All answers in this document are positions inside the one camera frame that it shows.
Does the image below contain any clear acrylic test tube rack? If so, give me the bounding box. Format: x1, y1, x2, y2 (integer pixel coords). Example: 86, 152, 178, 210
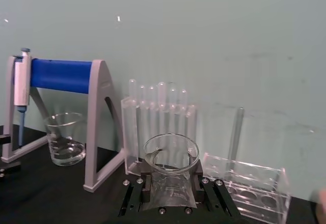
203, 152, 292, 222

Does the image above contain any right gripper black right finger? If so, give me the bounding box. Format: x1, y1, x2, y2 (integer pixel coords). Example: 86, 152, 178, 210
188, 159, 241, 219

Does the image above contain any grey micropipette with blue tip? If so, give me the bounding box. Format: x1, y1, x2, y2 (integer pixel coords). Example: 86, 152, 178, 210
13, 47, 33, 149

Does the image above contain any grey stand with blue bar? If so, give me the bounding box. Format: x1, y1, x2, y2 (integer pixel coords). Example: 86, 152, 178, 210
1, 55, 128, 193

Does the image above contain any clear glass test tube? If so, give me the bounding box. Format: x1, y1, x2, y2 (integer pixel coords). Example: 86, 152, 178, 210
227, 106, 246, 174

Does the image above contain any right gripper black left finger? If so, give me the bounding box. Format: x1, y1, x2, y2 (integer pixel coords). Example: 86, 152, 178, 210
118, 157, 154, 217

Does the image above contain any person's hand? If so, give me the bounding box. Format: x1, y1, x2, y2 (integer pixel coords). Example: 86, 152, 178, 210
314, 187, 326, 224

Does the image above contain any black table cloth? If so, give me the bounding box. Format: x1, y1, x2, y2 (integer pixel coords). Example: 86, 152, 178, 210
0, 124, 326, 224

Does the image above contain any clear acrylic pipette rack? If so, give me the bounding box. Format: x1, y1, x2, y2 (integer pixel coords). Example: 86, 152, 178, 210
120, 95, 198, 177

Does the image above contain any clear glass beaker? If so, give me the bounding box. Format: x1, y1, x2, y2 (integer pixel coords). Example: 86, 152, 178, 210
143, 132, 200, 213
44, 112, 86, 167

